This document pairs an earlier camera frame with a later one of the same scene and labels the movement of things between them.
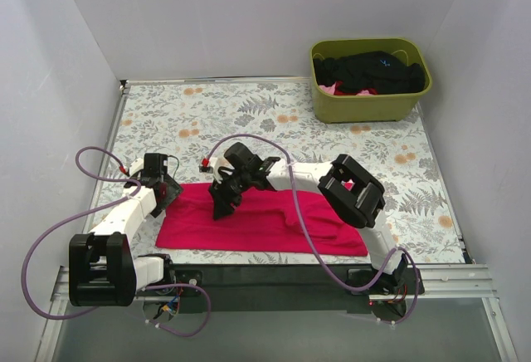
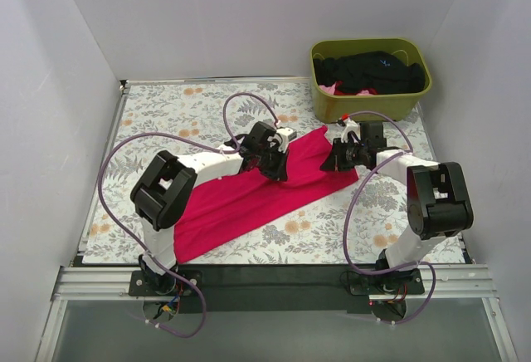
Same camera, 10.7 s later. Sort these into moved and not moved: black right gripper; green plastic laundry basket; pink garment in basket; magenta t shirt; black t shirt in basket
Moved: black right gripper; magenta t shirt
Not moved: black t shirt in basket; pink garment in basket; green plastic laundry basket
